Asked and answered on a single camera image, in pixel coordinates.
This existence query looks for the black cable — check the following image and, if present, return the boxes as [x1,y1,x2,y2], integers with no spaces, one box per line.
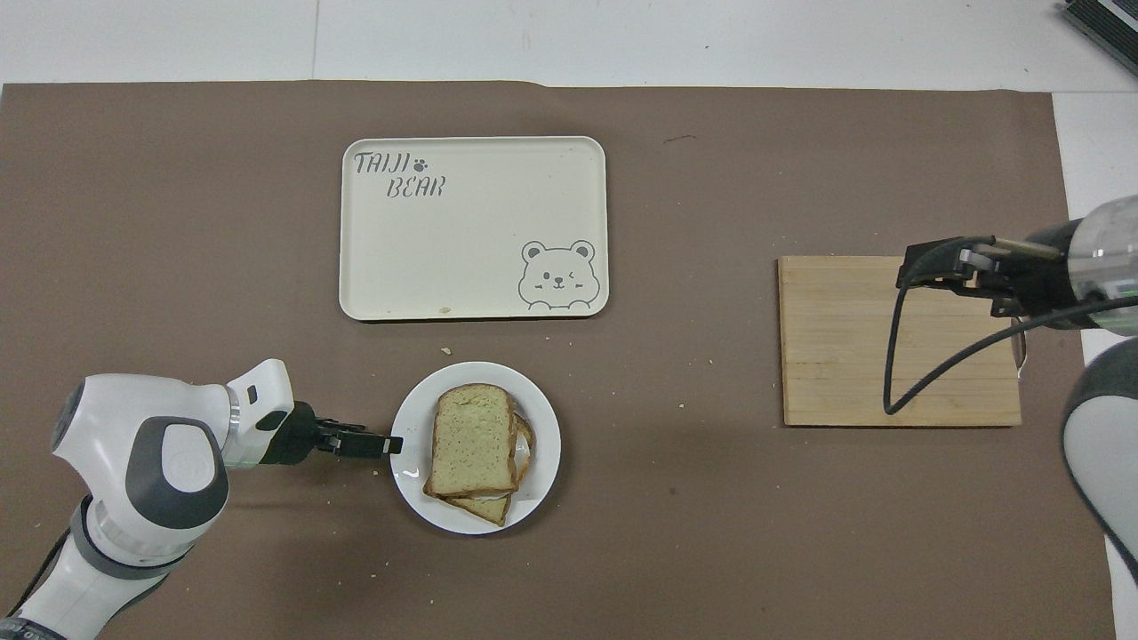
[882,235,1138,417]

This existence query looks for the brown bread slice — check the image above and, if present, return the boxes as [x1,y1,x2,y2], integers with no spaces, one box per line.
[422,383,519,500]
[443,412,537,528]

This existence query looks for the wooden cutting board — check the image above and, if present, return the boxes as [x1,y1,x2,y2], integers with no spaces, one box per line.
[777,255,1024,428]

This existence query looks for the cream tray with bear print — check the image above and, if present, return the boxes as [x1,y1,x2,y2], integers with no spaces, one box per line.
[339,136,611,322]

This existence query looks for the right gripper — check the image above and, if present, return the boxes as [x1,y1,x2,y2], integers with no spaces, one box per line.
[895,220,1084,332]

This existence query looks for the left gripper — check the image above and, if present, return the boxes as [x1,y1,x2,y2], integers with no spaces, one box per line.
[258,401,323,467]

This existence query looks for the white round plate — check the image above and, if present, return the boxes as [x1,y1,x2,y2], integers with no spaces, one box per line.
[389,360,563,536]

